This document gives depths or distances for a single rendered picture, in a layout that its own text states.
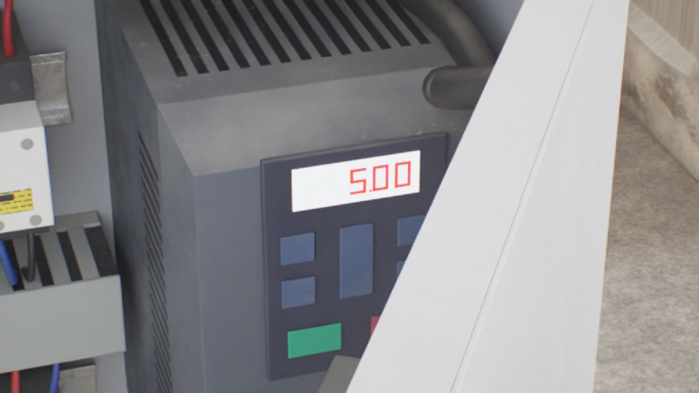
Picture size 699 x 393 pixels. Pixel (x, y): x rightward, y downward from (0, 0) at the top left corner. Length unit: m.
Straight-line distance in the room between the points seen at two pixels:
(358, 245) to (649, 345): 1.92
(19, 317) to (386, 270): 0.18
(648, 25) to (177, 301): 2.46
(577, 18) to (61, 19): 0.32
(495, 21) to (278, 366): 0.16
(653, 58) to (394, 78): 2.39
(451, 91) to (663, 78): 2.42
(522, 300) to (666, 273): 2.30
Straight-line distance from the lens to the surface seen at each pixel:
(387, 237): 0.61
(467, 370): 0.32
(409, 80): 0.62
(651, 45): 3.01
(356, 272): 0.62
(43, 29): 0.74
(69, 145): 0.76
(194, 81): 0.62
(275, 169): 0.59
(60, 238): 0.76
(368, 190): 0.60
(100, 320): 0.74
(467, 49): 0.62
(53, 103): 0.75
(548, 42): 0.45
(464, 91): 0.56
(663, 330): 2.56
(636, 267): 2.70
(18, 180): 0.67
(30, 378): 0.78
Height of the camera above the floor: 1.44
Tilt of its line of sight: 30 degrees down
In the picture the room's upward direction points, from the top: straight up
